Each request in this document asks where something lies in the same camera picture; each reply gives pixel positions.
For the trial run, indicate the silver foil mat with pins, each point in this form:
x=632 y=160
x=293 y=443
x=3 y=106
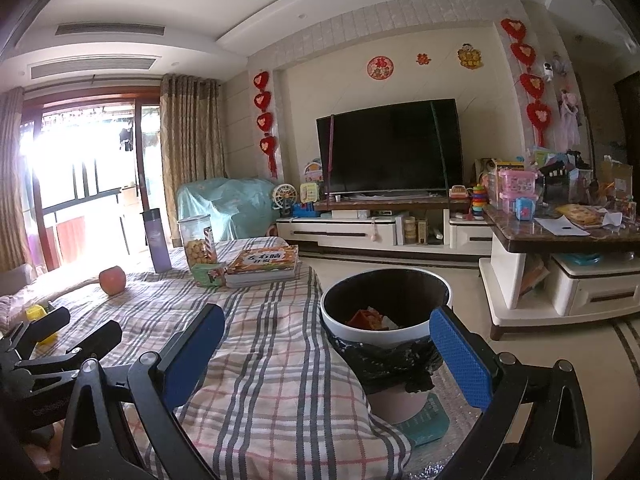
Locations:
x=430 y=465

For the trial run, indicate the round red wall sticker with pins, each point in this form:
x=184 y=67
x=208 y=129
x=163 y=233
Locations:
x=380 y=67

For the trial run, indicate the wooden sliding door frame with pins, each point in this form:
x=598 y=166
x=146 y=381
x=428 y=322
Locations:
x=140 y=185

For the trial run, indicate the gold figure wall sticker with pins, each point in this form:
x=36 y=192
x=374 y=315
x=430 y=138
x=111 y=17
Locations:
x=470 y=56

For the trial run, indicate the dark hanging clothes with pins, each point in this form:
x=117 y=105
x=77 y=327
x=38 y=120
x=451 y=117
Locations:
x=125 y=140

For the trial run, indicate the yellow green toy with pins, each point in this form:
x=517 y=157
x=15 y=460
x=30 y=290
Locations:
x=310 y=193

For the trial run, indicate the round cartoon toy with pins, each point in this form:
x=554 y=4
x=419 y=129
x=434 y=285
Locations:
x=312 y=170

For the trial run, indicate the yellow toy cup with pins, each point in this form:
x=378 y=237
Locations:
x=36 y=314

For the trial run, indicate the blue toy block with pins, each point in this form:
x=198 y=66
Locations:
x=303 y=209

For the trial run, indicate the small blue toy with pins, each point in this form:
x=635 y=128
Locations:
x=525 y=209

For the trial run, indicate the armchair under teal cover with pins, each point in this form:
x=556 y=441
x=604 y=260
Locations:
x=230 y=205

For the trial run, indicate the red apple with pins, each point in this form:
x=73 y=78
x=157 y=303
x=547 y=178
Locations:
x=112 y=281

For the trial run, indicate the plaid blanket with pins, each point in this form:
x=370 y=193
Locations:
x=280 y=385

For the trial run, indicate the clear cookie jar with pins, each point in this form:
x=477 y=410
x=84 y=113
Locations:
x=197 y=245

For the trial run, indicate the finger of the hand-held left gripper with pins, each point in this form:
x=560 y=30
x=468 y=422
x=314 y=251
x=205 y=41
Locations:
x=95 y=337
x=50 y=320

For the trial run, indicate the pink plastic box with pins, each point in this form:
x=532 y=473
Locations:
x=517 y=187

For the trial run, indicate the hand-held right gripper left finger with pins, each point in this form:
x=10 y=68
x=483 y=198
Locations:
x=192 y=355

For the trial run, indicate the small red wall sticker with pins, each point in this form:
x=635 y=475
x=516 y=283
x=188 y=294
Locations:
x=423 y=59

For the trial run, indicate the striped sofa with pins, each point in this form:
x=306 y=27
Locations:
x=20 y=280

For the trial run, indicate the white television cabinet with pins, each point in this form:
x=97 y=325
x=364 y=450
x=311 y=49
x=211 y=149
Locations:
x=350 y=235

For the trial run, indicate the white ferris wheel toy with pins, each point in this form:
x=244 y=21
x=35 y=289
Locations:
x=284 y=200

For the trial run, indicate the white paper sheet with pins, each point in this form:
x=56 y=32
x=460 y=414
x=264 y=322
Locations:
x=560 y=226

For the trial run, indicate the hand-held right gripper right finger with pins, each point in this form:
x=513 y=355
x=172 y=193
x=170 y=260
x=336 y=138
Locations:
x=460 y=360

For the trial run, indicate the purple water bottle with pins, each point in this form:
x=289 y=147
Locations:
x=157 y=245

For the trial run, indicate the marble top coffee table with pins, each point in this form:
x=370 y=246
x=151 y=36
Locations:
x=575 y=285

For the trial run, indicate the white trash bin black liner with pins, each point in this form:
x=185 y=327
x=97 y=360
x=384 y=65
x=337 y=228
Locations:
x=340 y=320

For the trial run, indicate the black flat television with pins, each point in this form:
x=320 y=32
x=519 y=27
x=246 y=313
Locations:
x=390 y=145

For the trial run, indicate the green box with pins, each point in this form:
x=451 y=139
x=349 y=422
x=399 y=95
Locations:
x=207 y=275

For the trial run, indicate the red snack wrapper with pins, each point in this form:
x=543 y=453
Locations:
x=365 y=321

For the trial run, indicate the beige striped curtain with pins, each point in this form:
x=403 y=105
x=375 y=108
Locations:
x=12 y=185
x=192 y=150

